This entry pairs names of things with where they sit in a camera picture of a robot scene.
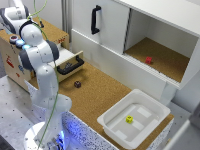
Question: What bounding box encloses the white cabinet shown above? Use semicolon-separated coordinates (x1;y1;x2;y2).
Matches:
69;0;200;108

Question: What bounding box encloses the wooden drawer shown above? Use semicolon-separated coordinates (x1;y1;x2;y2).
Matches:
49;47;85;77

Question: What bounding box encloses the black door handle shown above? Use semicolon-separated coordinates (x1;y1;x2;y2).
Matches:
90;4;102;36

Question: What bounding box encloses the white sliding door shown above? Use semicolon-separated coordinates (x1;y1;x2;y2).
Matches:
72;0;131;56

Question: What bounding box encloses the green cable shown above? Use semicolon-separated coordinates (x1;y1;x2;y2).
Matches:
26;0;61;150

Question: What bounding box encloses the wooden drawer box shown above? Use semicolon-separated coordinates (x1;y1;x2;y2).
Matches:
0;18;71;93

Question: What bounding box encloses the yellow block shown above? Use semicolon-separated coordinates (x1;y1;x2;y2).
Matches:
125;115;134;124

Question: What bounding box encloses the pink block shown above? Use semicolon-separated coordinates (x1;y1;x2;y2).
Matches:
145;56;153;65

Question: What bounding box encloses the red button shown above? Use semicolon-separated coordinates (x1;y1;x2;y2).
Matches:
8;34;19;45

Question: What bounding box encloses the blue button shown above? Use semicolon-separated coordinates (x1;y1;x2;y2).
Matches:
15;39;26;48

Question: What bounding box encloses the purple block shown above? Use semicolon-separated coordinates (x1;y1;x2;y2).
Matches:
73;80;82;89

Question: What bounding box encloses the white plastic box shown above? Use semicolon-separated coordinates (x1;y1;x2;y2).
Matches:
96;88;172;150

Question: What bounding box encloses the black drawer handle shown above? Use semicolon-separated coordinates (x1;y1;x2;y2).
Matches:
56;54;86;76

